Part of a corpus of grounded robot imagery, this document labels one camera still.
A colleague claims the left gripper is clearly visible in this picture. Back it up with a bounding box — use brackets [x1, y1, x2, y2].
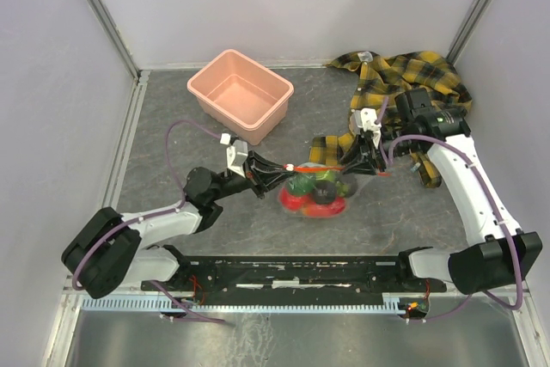
[210, 150, 298, 201]

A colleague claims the clear zip top bag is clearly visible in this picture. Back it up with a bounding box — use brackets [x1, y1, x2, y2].
[277, 161, 392, 218]

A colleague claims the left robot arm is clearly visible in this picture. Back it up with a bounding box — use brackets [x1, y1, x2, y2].
[61, 151, 296, 298]

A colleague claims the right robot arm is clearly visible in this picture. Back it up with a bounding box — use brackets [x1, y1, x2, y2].
[340, 89, 542, 297]

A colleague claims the green fake apple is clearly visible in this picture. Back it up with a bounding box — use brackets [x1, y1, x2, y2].
[315, 170, 340, 191]

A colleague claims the dark green fake avocado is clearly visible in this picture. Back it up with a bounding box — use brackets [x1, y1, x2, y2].
[285, 174, 316, 197]

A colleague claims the dark fake plum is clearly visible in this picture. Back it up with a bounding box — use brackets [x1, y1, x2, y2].
[310, 185, 338, 205]

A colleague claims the pink plastic bin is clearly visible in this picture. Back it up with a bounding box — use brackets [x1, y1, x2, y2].
[187, 49, 294, 145]

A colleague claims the yellow plaid shirt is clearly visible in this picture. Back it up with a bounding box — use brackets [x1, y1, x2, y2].
[309, 51, 473, 188]

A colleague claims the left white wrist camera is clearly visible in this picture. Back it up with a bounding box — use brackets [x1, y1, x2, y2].
[220, 133, 248, 178]

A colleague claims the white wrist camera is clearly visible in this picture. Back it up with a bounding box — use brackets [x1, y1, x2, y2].
[220, 133, 248, 178]
[349, 108, 382, 146]

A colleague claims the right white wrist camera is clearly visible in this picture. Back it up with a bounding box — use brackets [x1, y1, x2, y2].
[349, 108, 382, 146]

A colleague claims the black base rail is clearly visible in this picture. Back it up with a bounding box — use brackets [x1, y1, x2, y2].
[162, 248, 447, 307]

